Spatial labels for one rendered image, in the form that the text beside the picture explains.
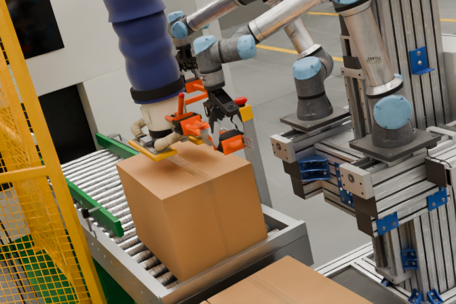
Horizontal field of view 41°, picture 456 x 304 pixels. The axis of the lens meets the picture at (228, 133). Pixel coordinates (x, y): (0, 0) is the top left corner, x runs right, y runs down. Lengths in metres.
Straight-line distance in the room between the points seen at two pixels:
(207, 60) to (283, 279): 0.94
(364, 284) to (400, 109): 1.18
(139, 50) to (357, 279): 1.44
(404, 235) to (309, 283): 0.48
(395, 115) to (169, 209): 0.93
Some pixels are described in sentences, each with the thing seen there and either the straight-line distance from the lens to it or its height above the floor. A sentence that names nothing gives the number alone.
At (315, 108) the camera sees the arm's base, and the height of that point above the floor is 1.09.
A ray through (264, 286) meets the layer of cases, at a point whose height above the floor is 0.54.
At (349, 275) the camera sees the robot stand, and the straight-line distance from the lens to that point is 3.01.
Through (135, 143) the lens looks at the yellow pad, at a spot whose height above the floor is 1.07.
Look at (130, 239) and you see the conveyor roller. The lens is 3.06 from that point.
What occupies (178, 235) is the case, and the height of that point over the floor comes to 0.78.
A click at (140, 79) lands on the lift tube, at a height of 1.36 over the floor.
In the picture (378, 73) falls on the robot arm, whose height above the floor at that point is 1.33.
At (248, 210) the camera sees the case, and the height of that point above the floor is 0.76.
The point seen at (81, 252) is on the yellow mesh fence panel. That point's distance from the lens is 3.09.
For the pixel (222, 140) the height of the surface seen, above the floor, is 1.20.
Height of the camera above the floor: 1.86
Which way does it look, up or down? 18 degrees down
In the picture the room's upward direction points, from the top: 13 degrees counter-clockwise
